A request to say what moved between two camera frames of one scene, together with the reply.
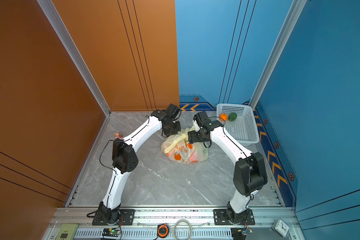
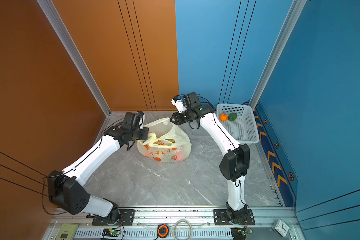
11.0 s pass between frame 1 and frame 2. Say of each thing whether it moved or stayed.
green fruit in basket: stayed
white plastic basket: stayed
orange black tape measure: stayed
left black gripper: moved
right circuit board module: stayed
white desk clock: stayed
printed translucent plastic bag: moved
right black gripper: moved
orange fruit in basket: stayed
